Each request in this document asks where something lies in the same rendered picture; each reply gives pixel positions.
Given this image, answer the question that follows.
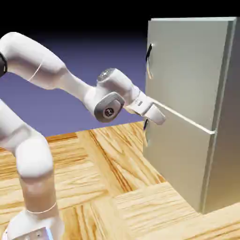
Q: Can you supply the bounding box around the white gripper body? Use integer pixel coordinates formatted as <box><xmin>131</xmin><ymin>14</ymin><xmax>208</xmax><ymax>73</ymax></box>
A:
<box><xmin>143</xmin><ymin>104</ymin><xmax>166</xmax><ymax>126</ymax></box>

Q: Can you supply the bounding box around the short grey-green cabinet door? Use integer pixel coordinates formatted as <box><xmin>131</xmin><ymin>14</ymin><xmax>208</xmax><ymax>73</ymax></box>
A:
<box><xmin>142</xmin><ymin>105</ymin><xmax>216</xmax><ymax>214</ymax></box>

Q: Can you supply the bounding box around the tall grey-green cabinet door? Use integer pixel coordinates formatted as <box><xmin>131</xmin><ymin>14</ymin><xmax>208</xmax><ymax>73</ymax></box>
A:
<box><xmin>145</xmin><ymin>16</ymin><xmax>237</xmax><ymax>132</ymax></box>

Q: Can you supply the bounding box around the grey-green painted cabinet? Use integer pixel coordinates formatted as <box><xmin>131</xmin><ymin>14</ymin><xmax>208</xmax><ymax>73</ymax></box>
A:
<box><xmin>142</xmin><ymin>16</ymin><xmax>240</xmax><ymax>215</ymax></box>

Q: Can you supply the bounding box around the short curved metal handle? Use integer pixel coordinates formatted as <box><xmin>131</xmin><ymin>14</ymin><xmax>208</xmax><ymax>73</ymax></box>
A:
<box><xmin>143</xmin><ymin>118</ymin><xmax>150</xmax><ymax>146</ymax></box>

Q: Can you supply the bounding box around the long curved metal handle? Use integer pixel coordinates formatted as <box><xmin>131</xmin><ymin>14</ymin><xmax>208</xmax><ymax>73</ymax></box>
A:
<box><xmin>145</xmin><ymin>43</ymin><xmax>154</xmax><ymax>79</ymax></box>

